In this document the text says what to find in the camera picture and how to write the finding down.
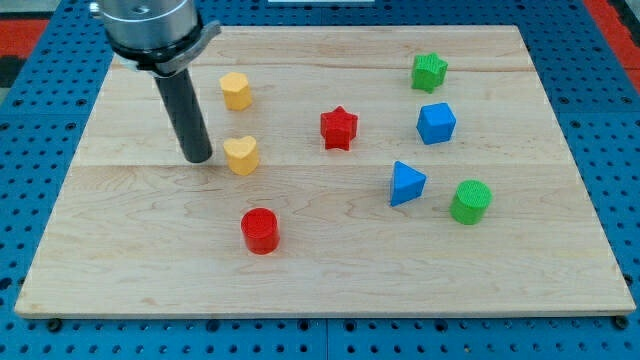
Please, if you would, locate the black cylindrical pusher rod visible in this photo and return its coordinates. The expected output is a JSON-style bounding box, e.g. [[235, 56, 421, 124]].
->
[[155, 69, 213, 163]]

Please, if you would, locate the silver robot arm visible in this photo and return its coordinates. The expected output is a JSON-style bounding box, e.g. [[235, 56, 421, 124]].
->
[[89, 0, 221, 163]]

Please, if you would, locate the yellow hexagon block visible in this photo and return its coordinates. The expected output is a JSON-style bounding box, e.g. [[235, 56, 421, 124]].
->
[[219, 72, 252, 111]]

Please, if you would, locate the yellow heart block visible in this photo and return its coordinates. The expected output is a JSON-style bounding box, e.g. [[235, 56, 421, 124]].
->
[[223, 136, 260, 176]]

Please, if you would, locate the red cylinder block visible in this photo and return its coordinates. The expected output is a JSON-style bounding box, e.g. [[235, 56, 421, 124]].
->
[[241, 208, 280, 255]]

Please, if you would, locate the red star block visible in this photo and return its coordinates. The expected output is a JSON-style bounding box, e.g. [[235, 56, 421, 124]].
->
[[320, 106, 358, 151]]

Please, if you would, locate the wooden board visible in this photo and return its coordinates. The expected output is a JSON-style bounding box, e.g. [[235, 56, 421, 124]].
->
[[15, 26, 636, 319]]

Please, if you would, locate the blue triangle block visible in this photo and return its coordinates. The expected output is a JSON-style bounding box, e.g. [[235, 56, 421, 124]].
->
[[389, 161, 428, 207]]

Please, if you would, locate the green star block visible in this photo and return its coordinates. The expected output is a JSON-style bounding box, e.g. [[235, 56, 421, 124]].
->
[[411, 53, 448, 93]]

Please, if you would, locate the blue cube block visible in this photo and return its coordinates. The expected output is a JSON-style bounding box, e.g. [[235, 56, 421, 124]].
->
[[416, 102, 456, 145]]

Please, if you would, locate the green cylinder block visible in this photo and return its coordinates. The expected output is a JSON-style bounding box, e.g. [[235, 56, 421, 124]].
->
[[449, 179, 493, 225]]

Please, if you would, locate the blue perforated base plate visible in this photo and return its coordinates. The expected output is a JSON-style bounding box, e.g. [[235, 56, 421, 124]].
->
[[1, 1, 639, 359]]

